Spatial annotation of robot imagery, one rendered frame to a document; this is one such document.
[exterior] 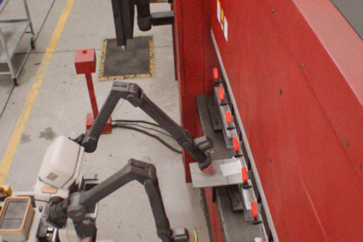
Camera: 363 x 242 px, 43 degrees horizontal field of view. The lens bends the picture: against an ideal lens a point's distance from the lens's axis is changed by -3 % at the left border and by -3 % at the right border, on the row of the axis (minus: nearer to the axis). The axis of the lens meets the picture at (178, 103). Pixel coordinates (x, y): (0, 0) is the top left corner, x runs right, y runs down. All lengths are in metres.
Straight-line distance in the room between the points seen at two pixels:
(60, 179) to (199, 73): 1.35
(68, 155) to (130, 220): 1.51
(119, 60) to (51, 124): 1.19
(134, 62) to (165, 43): 0.53
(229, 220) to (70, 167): 0.87
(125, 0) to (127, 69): 2.19
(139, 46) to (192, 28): 2.59
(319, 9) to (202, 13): 1.76
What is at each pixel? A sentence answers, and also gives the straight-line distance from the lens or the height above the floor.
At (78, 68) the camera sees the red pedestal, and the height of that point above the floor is 0.74.
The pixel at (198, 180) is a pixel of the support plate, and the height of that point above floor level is 1.00.
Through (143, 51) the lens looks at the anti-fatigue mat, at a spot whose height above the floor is 0.01.
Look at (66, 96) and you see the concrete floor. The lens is 4.92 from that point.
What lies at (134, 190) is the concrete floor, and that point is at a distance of 3.82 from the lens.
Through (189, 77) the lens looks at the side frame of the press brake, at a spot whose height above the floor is 1.03.
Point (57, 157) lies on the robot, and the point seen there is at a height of 1.39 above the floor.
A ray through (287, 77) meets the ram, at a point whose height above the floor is 2.04.
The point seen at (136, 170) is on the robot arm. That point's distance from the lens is 1.90.
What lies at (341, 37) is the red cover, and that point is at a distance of 1.11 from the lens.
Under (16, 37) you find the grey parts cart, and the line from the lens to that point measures 5.52.
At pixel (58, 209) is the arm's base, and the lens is 2.16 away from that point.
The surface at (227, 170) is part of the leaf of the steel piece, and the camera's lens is 2.54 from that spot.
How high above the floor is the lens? 2.84
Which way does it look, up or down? 38 degrees down
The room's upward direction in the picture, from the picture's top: 3 degrees counter-clockwise
